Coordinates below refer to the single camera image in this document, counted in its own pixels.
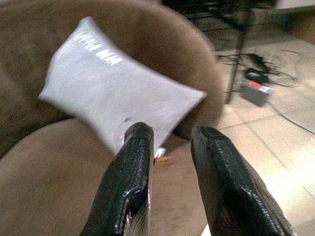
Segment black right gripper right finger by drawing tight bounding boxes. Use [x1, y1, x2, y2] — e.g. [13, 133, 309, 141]
[190, 125, 295, 236]

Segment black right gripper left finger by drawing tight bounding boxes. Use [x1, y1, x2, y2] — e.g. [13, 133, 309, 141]
[79, 121, 155, 236]

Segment grey pillow with white print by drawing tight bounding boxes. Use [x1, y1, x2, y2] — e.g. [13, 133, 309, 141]
[38, 16, 208, 158]

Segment brown fabric sofa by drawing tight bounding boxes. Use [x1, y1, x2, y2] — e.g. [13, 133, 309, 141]
[0, 0, 225, 236]

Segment grey box with red label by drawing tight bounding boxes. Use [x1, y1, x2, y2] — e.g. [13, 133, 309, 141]
[239, 80, 273, 107]

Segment black power adapter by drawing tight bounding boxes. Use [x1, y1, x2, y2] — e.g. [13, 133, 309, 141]
[243, 68, 269, 83]

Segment black metal table frame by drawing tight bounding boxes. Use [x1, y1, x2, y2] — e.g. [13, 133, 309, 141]
[161, 0, 278, 104]

